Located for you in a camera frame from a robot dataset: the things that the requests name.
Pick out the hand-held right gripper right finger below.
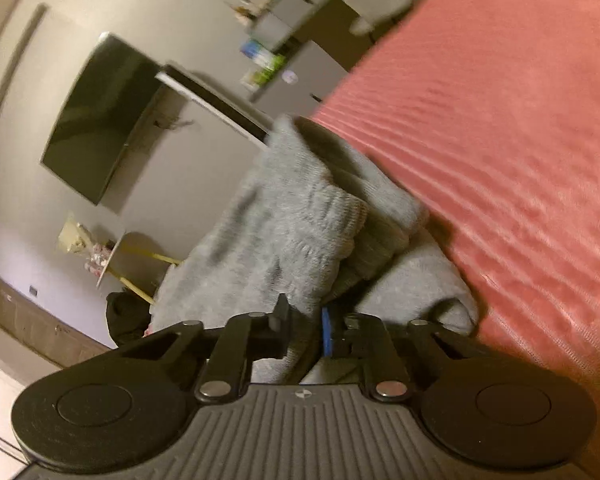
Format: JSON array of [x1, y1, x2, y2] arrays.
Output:
[[321, 306, 482, 404]]

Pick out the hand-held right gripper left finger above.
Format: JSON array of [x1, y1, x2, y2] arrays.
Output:
[[116, 293, 302, 404]]

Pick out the grey pants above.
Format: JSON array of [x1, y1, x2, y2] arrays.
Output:
[[149, 115, 481, 387]]

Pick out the dark cloth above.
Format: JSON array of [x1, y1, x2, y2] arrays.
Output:
[[105, 290, 157, 350]]

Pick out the round table with yellow legs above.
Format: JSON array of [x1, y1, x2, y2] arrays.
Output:
[[96, 229, 183, 307]]

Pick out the blue green box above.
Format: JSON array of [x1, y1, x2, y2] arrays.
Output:
[[239, 39, 287, 88]]

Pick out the grey drawer cabinet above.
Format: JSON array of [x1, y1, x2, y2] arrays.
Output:
[[250, 0, 376, 117]]

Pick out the pink ribbed blanket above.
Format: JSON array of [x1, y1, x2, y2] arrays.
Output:
[[309, 0, 600, 480]]

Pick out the white wall shelf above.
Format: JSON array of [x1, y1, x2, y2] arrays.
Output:
[[155, 64, 276, 152]]

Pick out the black wall television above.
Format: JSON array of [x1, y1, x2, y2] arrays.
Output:
[[40, 31, 162, 207]]

